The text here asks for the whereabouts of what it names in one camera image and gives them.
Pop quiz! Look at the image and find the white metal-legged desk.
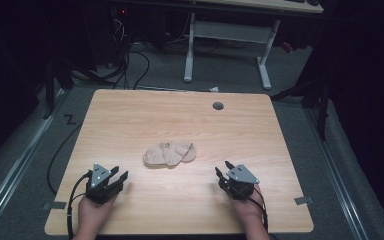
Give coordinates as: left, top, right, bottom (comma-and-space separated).
183, 0, 325, 91

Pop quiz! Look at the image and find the black metal stand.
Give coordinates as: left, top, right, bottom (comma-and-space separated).
42, 59, 57, 120

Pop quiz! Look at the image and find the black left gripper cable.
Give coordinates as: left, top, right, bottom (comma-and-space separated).
66, 170, 93, 240

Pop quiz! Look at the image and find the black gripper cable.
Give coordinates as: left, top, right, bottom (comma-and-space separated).
66, 170, 93, 240
249, 185, 270, 233

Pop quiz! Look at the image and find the bundle of black cables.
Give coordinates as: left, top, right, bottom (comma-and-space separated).
94, 14, 152, 91

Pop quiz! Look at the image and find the beige cloth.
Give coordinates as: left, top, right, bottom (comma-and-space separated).
142, 141, 197, 169

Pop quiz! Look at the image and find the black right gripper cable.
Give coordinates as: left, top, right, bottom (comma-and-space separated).
249, 185, 270, 233

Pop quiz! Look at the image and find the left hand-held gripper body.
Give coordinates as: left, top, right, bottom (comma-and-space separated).
85, 162, 124, 205

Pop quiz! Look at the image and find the grey tape piece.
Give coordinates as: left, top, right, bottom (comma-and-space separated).
42, 201, 68, 211
293, 195, 314, 206

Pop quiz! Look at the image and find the black floor cable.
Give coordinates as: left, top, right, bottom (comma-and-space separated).
46, 122, 84, 196

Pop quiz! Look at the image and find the person's right hand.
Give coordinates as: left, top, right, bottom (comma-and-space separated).
227, 184, 265, 225

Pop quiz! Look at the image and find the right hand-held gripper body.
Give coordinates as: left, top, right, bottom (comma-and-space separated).
219, 163, 261, 201

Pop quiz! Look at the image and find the person's left hand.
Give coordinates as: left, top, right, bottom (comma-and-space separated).
76, 195, 118, 234

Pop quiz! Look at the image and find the metal floor rail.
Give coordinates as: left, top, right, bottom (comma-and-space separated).
0, 89, 66, 232
305, 108, 372, 240

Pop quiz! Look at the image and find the small red object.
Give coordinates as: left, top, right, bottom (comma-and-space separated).
280, 41, 295, 55

